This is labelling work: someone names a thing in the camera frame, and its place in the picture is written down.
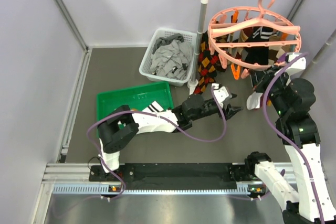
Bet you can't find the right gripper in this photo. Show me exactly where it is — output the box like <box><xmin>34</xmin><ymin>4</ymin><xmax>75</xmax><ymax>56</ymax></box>
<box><xmin>248</xmin><ymin>63</ymin><xmax>289</xmax><ymax>114</ymax></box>

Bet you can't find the pink round clip hanger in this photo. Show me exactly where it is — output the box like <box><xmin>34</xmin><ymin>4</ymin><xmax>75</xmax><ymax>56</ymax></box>
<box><xmin>207</xmin><ymin>0</ymin><xmax>302</xmax><ymax>80</ymax></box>

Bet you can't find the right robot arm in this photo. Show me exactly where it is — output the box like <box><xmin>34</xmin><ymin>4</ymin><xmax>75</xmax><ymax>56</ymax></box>
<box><xmin>245</xmin><ymin>67</ymin><xmax>335</xmax><ymax>223</ymax></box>

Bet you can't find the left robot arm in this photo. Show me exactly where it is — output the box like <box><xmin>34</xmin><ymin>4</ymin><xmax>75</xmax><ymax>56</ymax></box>
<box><xmin>92</xmin><ymin>90</ymin><xmax>243</xmax><ymax>180</ymax></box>

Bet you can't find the orange clothes clip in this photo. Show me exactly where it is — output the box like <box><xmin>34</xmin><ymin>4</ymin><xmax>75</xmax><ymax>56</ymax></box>
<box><xmin>230</xmin><ymin>63</ymin><xmax>241</xmax><ymax>80</ymax></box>

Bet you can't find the black white striped sock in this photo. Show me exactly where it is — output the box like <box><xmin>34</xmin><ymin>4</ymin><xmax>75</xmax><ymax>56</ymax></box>
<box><xmin>244</xmin><ymin>26</ymin><xmax>279</xmax><ymax>65</ymax></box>

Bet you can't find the black argyle sock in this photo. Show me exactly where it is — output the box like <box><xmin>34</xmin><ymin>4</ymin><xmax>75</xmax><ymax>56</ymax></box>
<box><xmin>193</xmin><ymin>32</ymin><xmax>225</xmax><ymax>94</ymax></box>

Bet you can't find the grey clothes pile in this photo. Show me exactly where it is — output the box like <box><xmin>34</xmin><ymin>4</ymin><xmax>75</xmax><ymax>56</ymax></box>
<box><xmin>149</xmin><ymin>33</ymin><xmax>193</xmax><ymax>80</ymax></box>

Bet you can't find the orange brown striped sock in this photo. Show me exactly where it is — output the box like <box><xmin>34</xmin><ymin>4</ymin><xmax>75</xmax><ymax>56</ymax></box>
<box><xmin>131</xmin><ymin>101</ymin><xmax>172</xmax><ymax>115</ymax></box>

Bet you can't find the white plastic laundry basket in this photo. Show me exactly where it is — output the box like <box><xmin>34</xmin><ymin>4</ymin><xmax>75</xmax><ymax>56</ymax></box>
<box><xmin>139</xmin><ymin>28</ymin><xmax>196</xmax><ymax>87</ymax></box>

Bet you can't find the green plastic tray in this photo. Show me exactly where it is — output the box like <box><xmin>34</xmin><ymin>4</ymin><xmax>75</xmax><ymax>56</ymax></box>
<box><xmin>96</xmin><ymin>81</ymin><xmax>174</xmax><ymax>121</ymax></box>

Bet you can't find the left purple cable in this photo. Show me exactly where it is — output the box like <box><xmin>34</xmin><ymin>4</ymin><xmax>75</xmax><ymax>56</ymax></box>
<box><xmin>51</xmin><ymin>86</ymin><xmax>228</xmax><ymax>219</ymax></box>

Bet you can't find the purple cable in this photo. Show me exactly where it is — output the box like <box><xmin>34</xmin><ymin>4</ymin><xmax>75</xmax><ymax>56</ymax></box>
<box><xmin>51</xmin><ymin>86</ymin><xmax>228</xmax><ymax>219</ymax></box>
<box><xmin>225</xmin><ymin>52</ymin><xmax>326</xmax><ymax>224</ymax></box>

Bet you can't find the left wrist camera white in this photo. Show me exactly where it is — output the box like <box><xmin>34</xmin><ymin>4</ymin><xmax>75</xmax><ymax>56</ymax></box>
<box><xmin>211</xmin><ymin>83</ymin><xmax>232</xmax><ymax>109</ymax></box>

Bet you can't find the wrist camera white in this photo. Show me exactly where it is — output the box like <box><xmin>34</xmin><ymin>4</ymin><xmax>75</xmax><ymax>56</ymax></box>
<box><xmin>277</xmin><ymin>52</ymin><xmax>307</xmax><ymax>77</ymax></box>
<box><xmin>211</xmin><ymin>83</ymin><xmax>232</xmax><ymax>109</ymax></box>

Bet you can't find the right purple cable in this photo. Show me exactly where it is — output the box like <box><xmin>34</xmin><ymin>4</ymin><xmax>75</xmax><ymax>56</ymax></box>
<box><xmin>225</xmin><ymin>52</ymin><xmax>326</xmax><ymax>224</ymax></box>

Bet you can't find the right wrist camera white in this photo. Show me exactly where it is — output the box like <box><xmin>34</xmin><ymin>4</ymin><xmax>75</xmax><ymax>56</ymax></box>
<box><xmin>277</xmin><ymin>52</ymin><xmax>307</xmax><ymax>77</ymax></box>

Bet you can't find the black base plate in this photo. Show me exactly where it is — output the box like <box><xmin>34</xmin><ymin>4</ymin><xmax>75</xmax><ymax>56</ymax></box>
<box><xmin>89</xmin><ymin>163</ymin><xmax>263</xmax><ymax>190</ymax></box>

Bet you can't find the grey slotted cable duct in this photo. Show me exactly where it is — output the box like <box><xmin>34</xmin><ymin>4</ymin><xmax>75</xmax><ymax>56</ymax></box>
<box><xmin>52</xmin><ymin>184</ymin><xmax>266</xmax><ymax>196</ymax></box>

